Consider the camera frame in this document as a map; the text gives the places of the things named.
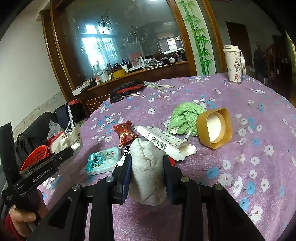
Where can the black backpack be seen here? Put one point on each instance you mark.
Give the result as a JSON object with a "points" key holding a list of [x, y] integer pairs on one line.
{"points": [[27, 146]]}

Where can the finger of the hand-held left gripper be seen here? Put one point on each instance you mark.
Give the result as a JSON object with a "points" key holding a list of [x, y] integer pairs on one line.
{"points": [[62, 155]]}

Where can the purple floral tablecloth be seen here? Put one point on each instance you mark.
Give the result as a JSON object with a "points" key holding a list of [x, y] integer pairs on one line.
{"points": [[254, 120]]}

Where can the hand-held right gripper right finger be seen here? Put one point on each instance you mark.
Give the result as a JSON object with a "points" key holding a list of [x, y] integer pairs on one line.
{"points": [[167, 178]]}

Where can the clear plastic container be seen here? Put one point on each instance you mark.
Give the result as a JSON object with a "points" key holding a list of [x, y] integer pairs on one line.
{"points": [[136, 63]]}

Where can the white patterned ribbon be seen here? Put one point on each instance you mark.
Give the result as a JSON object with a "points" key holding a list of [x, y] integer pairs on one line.
{"points": [[70, 117]]}

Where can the yellow square box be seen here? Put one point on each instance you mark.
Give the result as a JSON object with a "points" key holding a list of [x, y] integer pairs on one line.
{"points": [[219, 144]]}

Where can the white pot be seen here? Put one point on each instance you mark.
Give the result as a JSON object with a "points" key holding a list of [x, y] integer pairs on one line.
{"points": [[103, 76]]}

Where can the white sock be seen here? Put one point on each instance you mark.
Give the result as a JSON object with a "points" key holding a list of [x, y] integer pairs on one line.
{"points": [[148, 166]]}

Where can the white squeeze bottle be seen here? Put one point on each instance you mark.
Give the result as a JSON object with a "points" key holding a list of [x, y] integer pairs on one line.
{"points": [[141, 62]]}

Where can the small dark doll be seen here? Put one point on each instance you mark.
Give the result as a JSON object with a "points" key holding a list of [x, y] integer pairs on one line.
{"points": [[171, 60]]}

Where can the green bamboo wall decal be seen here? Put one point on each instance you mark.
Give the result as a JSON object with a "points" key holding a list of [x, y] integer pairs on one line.
{"points": [[198, 41]]}

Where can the colourful plastic package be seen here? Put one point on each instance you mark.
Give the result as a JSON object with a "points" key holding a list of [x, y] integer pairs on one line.
{"points": [[82, 121]]}

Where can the green fluffy towel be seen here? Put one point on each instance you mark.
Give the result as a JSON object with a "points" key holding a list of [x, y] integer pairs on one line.
{"points": [[185, 115]]}

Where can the white paper scrap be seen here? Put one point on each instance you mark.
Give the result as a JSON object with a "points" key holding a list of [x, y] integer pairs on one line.
{"points": [[257, 90]]}

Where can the person's left forearm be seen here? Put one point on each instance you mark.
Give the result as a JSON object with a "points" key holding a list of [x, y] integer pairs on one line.
{"points": [[9, 230]]}

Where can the red snack packet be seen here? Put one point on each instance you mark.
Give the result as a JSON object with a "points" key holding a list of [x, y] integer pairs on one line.
{"points": [[124, 133]]}

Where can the wooden glass partition cabinet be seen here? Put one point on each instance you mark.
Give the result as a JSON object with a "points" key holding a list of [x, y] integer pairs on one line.
{"points": [[180, 69]]}

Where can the clear plastic bag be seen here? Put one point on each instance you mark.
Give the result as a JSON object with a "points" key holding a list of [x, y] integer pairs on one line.
{"points": [[54, 128]]}

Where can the white barcode box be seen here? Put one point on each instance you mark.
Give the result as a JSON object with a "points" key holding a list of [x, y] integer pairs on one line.
{"points": [[157, 136]]}

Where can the dark shopping bag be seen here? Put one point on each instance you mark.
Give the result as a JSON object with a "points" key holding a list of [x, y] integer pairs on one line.
{"points": [[62, 114]]}

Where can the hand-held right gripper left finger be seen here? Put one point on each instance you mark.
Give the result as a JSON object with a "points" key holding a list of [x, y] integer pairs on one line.
{"points": [[127, 176]]}

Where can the white flat board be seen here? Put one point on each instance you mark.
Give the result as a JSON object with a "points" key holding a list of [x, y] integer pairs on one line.
{"points": [[79, 91]]}

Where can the black sofa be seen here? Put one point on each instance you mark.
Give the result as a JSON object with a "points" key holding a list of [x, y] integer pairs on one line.
{"points": [[39, 125]]}

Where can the teal tissue packet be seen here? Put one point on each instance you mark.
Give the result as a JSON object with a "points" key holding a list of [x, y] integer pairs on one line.
{"points": [[101, 162]]}

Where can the red plastic bag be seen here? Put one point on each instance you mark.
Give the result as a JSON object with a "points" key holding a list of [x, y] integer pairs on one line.
{"points": [[72, 102]]}

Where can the black pouch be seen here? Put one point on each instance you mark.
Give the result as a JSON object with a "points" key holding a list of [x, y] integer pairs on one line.
{"points": [[115, 98]]}

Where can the white cartoon tumbler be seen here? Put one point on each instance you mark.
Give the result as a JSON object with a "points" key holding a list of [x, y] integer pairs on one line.
{"points": [[233, 67]]}

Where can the metal folding tool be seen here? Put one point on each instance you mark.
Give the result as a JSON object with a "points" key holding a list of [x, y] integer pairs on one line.
{"points": [[157, 85]]}

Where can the red plastic basket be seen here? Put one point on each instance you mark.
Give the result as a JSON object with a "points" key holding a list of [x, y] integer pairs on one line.
{"points": [[37, 155]]}

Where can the dark hanging clothes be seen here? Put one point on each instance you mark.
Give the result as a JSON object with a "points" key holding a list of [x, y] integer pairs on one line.
{"points": [[259, 62]]}

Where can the yellow tin box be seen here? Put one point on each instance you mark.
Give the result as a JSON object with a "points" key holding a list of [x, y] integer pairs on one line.
{"points": [[119, 74]]}

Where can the brown wooden door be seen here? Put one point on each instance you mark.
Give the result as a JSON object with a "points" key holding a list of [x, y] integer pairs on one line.
{"points": [[238, 46]]}

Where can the red fabric case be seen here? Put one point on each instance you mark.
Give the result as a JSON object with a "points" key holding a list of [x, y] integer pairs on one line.
{"points": [[133, 88]]}

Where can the white red-rimmed container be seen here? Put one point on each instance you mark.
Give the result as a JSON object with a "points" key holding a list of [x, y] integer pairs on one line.
{"points": [[56, 143]]}

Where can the person's left hand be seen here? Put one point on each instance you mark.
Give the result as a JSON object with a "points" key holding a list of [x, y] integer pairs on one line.
{"points": [[22, 220]]}

